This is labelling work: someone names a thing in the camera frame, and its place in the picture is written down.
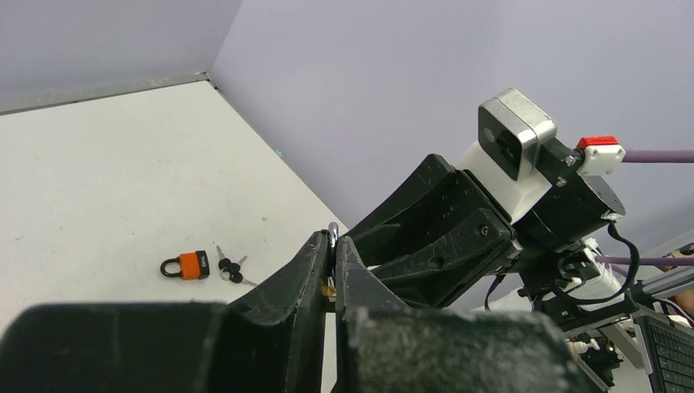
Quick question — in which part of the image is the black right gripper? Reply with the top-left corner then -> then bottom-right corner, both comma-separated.
347,154 -> 520,308

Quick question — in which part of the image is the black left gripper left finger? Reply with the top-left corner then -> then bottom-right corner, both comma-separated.
1,231 -> 330,392

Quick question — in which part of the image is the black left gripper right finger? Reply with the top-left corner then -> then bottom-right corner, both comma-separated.
336,237 -> 591,392

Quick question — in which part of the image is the small brass padlock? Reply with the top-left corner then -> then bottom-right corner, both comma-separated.
322,222 -> 339,301

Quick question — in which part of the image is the black headed key bunch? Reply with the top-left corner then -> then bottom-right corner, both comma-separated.
215,245 -> 258,287

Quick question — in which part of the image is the orange round padlock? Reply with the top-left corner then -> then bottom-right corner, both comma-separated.
160,251 -> 210,280

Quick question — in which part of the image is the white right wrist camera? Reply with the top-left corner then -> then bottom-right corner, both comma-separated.
457,88 -> 626,224

